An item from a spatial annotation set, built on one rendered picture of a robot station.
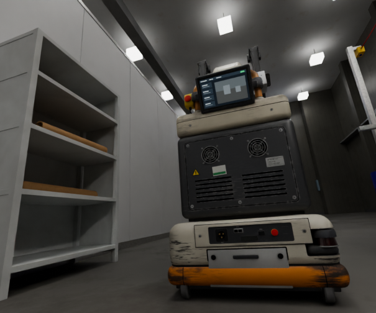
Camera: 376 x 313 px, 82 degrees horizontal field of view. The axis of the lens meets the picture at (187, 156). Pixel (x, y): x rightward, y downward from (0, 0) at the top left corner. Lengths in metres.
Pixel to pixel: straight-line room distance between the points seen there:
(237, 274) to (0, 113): 1.57
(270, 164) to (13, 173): 1.28
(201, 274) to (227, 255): 0.12
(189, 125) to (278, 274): 0.72
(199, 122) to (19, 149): 0.98
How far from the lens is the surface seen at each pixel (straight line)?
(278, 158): 0.99
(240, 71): 1.08
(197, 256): 0.92
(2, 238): 1.45
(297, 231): 0.88
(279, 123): 1.04
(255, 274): 0.89
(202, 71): 1.98
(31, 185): 1.66
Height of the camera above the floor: 0.30
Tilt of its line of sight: 16 degrees up
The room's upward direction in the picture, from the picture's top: 4 degrees counter-clockwise
